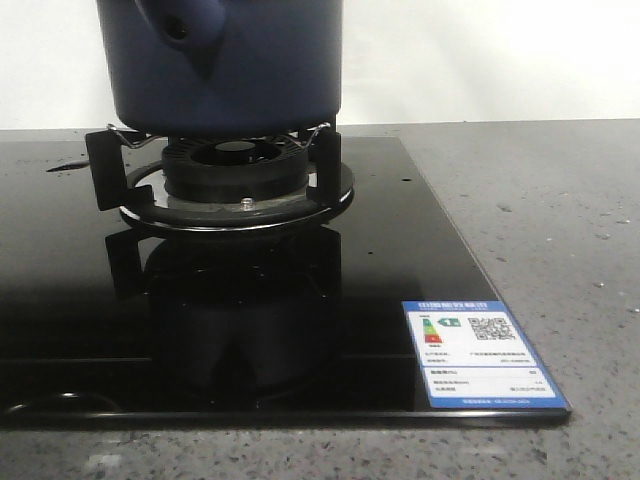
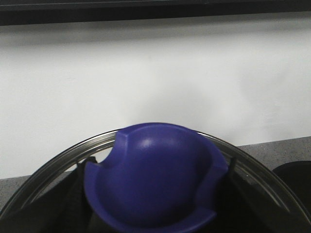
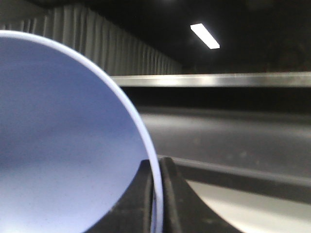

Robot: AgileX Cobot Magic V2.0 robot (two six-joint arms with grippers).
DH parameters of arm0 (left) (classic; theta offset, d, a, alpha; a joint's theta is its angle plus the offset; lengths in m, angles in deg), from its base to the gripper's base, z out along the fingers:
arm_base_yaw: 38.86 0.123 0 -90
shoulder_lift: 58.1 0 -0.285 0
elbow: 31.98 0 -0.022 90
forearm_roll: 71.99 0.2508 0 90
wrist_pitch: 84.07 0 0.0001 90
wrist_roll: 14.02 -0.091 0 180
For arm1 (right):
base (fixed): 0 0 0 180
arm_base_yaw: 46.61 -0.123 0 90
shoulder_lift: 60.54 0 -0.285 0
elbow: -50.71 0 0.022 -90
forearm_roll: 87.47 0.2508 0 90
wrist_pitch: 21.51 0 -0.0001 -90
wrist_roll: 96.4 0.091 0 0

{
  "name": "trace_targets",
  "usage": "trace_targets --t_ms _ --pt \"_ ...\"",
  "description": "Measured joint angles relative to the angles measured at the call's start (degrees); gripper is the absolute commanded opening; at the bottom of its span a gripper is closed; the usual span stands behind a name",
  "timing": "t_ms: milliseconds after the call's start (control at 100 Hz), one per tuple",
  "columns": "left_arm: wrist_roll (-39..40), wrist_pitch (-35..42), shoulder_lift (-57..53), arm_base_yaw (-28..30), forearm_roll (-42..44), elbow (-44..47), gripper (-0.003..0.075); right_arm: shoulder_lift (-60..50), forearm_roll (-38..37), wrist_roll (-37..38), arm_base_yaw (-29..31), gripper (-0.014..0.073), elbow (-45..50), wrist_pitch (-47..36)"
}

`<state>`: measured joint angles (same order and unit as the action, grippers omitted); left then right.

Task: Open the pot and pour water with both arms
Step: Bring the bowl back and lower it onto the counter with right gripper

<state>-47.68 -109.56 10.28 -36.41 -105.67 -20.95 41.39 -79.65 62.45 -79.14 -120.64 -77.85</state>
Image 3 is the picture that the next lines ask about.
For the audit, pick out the ceiling fluorescent light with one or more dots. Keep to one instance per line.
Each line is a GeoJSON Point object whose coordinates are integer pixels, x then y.
{"type": "Point", "coordinates": [205, 36]}

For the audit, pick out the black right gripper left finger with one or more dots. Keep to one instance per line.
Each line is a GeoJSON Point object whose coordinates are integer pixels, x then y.
{"type": "Point", "coordinates": [132, 213]}

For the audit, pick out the light blue ceramic bowl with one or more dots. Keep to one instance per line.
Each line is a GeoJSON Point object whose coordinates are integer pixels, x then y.
{"type": "Point", "coordinates": [71, 141]}

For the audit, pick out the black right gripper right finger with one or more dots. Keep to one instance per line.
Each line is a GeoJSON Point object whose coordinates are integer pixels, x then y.
{"type": "Point", "coordinates": [184, 210]}

